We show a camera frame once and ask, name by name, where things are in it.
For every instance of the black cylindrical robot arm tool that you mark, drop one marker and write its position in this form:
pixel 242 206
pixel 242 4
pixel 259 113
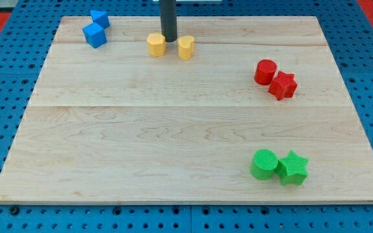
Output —
pixel 168 15

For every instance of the yellow hexagon block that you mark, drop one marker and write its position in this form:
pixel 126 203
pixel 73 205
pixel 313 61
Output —
pixel 156 44

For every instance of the yellow heart block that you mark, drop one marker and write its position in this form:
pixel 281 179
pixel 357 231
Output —
pixel 185 47

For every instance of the light wooden board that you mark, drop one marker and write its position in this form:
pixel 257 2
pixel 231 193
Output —
pixel 115 126

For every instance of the green cylinder block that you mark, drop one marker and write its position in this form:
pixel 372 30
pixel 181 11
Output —
pixel 263 164

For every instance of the red cylinder block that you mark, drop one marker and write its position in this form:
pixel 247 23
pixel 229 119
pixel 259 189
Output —
pixel 265 71

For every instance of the red star block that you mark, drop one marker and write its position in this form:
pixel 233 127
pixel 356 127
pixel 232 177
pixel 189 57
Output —
pixel 283 85

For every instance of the green star block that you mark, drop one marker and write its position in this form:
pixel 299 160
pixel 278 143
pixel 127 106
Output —
pixel 292 169

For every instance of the blue cube block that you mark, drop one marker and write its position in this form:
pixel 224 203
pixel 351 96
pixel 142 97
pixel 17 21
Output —
pixel 94 35

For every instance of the blue triangle block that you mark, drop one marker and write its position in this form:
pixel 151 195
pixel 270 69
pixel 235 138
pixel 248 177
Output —
pixel 100 17

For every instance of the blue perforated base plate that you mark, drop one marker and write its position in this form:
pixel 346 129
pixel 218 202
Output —
pixel 24 44

